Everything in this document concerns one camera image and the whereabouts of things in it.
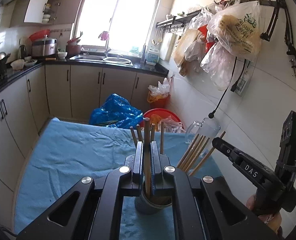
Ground wooden chopstick two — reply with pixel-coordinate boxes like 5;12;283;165
186;137;215;176

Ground wooden chopstick seven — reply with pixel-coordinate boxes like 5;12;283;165
177;134;201;168

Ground wooden chopstick eight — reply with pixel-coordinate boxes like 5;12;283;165
181;135;210;172

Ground wooden chopstick three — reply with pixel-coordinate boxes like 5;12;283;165
136;124;144;141

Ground wooden chopstick six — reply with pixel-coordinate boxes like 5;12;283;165
144;118;151;199

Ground wooden chopstick one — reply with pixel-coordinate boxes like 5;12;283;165
130;126;138;147

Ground wooden chopstick four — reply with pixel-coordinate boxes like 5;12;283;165
150;124;155;142

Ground kitchen window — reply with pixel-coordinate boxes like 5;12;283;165
74;0;159;56

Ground person right hand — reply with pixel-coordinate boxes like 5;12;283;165
245;194;282;234

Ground dark green utensil holder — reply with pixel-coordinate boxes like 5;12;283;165
134;183;172;215

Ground blue table cloth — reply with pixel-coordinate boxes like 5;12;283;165
13;116;223;240

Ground clear glass mug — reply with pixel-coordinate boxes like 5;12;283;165
185;117;221;144

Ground red plastic basin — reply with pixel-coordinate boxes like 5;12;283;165
144;108;185;133

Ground blue plastic bag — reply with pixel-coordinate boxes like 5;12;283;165
88;93;144;129

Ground orange trash bin with bag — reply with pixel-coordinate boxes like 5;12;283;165
147;77;171;108

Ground white pink plastic bags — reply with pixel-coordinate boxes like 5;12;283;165
172;11;235;91

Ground yellow printed plastic bag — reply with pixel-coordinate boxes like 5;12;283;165
207;1;261;61

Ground detergent bottle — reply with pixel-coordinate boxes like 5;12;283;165
146;48;160;66

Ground sink faucet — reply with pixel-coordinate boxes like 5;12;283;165
104;37;111;57

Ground silver rice cooker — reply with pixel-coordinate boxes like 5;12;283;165
32;36;58;57

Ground black power plug cable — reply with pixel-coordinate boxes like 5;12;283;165
208;56;238;119

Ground wall hook rail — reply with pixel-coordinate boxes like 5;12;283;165
156;0;276;30

